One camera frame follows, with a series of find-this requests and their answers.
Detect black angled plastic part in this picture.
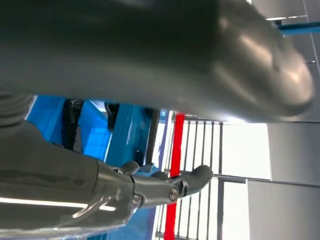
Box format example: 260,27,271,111
61,98,85,154

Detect blue plastic bin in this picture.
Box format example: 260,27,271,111
26,96,112,163

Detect red barrier belt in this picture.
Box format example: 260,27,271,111
163,113,186,240

